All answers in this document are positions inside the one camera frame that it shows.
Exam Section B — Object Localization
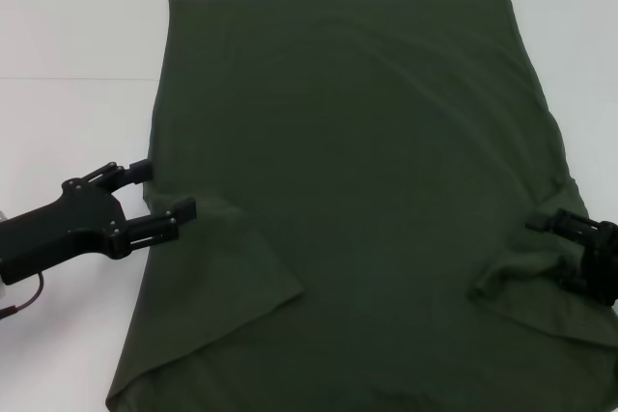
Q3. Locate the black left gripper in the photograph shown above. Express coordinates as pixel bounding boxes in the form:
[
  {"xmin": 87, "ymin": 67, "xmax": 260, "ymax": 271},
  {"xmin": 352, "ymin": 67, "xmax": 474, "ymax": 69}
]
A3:
[{"xmin": 0, "ymin": 159, "xmax": 198, "ymax": 287}]

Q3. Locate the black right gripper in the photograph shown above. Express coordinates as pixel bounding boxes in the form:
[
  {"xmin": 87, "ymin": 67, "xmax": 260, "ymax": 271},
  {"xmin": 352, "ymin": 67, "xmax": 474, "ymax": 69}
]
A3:
[{"xmin": 524, "ymin": 206, "xmax": 618, "ymax": 308}]

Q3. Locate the dark green shirt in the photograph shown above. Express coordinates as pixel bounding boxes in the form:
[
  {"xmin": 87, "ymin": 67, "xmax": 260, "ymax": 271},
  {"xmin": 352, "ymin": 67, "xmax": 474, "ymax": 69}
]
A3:
[{"xmin": 104, "ymin": 0, "xmax": 618, "ymax": 412}]

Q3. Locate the red black cable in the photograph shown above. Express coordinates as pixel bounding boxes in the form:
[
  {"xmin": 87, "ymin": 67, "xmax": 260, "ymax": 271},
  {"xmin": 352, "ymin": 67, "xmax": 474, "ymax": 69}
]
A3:
[{"xmin": 0, "ymin": 271, "xmax": 46, "ymax": 320}]

